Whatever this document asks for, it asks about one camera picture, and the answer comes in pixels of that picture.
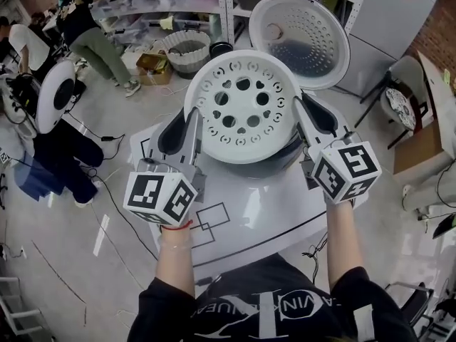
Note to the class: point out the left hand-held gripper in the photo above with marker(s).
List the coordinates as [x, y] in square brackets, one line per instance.
[156, 194]

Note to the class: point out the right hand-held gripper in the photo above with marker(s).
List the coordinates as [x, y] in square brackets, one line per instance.
[349, 169]

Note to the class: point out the white perforated steamer tray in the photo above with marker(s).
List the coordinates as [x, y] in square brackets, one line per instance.
[242, 104]

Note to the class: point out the person's right forearm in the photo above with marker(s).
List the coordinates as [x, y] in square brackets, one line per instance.
[343, 248]

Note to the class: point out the person's left forearm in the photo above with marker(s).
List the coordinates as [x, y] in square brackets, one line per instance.
[174, 265]

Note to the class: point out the open cardboard box gold contents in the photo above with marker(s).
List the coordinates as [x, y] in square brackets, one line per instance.
[153, 68]

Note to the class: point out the black power adapter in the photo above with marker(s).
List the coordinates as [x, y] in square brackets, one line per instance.
[107, 138]

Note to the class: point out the white scalloped basket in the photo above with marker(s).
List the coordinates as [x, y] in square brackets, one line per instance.
[187, 55]

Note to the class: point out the blue rice cooker white lid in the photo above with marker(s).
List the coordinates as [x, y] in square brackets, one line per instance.
[306, 37]

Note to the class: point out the patterned seat cushion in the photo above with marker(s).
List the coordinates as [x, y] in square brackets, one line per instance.
[400, 109]

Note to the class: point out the black round bin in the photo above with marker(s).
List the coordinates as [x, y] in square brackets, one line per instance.
[221, 50]

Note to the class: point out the flat white box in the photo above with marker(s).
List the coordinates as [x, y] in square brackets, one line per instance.
[133, 57]

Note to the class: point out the grey chair black legs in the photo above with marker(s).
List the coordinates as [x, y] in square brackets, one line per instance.
[409, 70]

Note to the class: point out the large cardboard box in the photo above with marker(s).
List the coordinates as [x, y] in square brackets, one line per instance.
[420, 148]

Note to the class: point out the clear bangle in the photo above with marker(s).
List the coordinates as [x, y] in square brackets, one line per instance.
[174, 247]

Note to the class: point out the pale yellow foam piece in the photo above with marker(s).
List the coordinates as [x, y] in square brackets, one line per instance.
[166, 23]

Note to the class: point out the white refrigerator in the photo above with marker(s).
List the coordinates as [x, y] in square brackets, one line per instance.
[384, 20]

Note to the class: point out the pale side table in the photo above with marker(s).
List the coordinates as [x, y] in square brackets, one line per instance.
[441, 105]

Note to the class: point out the white floor tape strip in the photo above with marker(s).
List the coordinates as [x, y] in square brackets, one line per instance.
[101, 234]

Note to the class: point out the white oval device black disc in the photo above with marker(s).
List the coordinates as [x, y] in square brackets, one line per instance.
[53, 94]

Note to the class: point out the white metal shelf unit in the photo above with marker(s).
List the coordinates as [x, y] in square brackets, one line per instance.
[225, 5]

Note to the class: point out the blue plastic stool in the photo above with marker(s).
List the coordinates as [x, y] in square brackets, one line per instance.
[39, 176]

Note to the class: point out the person's black trousers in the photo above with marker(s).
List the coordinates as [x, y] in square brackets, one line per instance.
[260, 273]

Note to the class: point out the person's black printed t-shirt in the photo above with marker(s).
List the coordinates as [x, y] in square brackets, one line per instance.
[270, 319]

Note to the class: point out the black office chair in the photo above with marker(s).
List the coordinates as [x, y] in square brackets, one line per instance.
[417, 299]

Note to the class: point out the white metal rack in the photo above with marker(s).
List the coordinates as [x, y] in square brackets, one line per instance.
[25, 311]

